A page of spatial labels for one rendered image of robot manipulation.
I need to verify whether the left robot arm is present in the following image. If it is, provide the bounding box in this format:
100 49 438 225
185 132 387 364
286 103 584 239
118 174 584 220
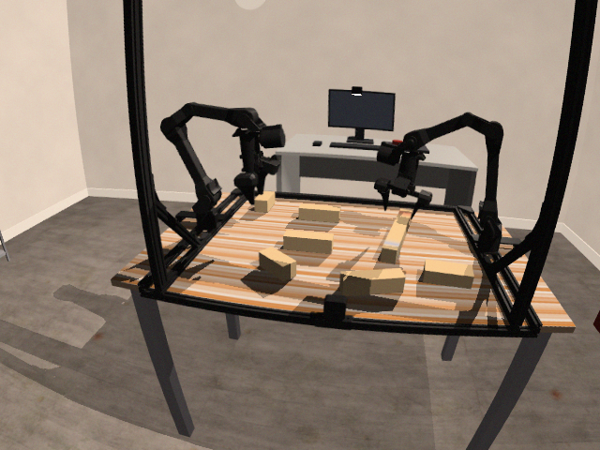
160 102 286 231

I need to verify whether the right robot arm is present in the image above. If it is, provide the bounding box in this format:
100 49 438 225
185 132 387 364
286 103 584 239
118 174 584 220
377 112 503 255

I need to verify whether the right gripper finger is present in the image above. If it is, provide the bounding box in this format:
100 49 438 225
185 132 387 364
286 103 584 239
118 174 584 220
411 201 425 219
377 189 390 211

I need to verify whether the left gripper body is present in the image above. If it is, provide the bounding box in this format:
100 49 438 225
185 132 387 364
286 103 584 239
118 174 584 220
233 148 263 187

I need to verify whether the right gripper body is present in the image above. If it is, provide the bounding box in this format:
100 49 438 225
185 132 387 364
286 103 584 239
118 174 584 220
374 169 432 205

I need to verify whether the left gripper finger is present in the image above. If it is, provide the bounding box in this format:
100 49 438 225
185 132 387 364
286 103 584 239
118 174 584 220
238 182 259 205
256 172 268 195

